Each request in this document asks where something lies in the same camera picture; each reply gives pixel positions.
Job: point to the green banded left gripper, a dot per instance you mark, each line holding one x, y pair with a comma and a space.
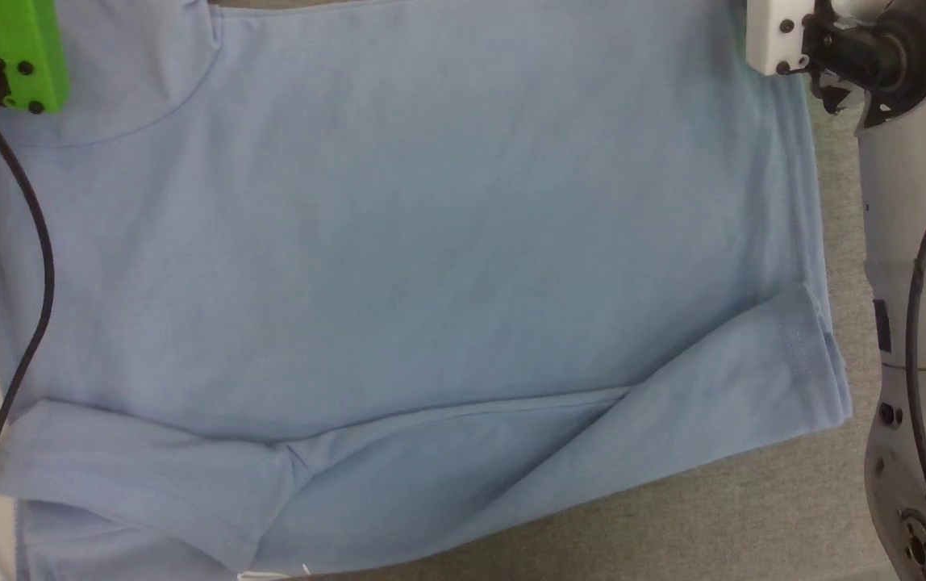
23, 44

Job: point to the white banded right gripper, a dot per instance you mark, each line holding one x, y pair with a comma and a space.
777, 36

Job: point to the light blue t-shirt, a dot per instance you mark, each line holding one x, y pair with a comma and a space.
398, 266

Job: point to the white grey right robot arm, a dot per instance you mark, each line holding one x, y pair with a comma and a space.
915, 339

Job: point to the white garment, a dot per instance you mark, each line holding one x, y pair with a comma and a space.
263, 575

